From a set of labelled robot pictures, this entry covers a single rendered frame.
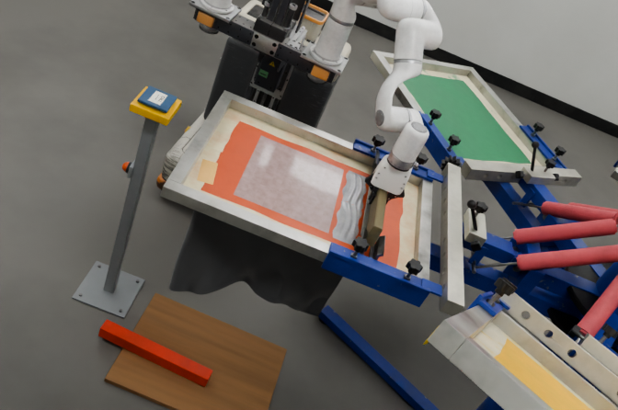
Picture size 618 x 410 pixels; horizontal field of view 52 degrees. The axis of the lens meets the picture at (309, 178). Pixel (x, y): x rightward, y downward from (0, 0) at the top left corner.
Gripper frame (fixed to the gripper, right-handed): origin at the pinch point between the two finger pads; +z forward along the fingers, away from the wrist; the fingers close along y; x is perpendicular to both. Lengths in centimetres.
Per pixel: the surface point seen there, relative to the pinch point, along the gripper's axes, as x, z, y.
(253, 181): 7.9, 6.1, 37.7
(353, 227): 10.7, 5.5, 4.5
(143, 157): -10, 29, 76
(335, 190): -3.9, 6.1, 12.7
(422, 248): 11.2, 2.5, -16.8
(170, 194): 29, 4, 57
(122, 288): -14, 101, 72
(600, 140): -360, 102, -223
